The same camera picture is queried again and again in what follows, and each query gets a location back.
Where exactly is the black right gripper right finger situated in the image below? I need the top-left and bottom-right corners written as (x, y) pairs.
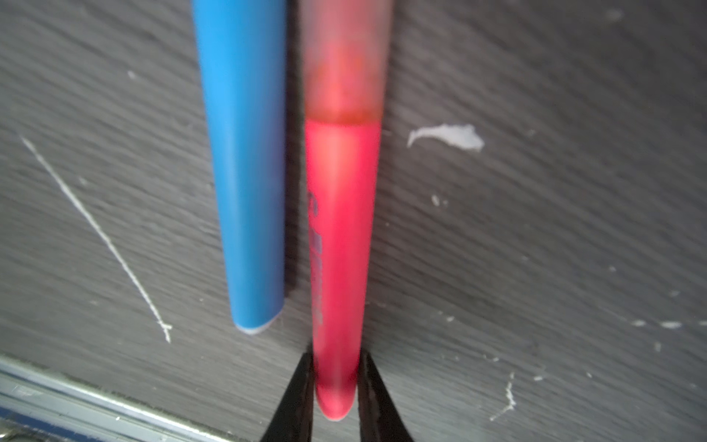
top-left (357, 350), bottom-right (414, 442)

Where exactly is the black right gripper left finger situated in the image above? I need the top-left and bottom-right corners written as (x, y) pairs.
top-left (261, 352), bottom-right (315, 442)

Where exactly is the pink red highlighter pen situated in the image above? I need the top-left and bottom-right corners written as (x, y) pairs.
top-left (300, 0), bottom-right (394, 422)

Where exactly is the blue highlighter pen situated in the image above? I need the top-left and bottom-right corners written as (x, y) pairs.
top-left (193, 0), bottom-right (287, 335)

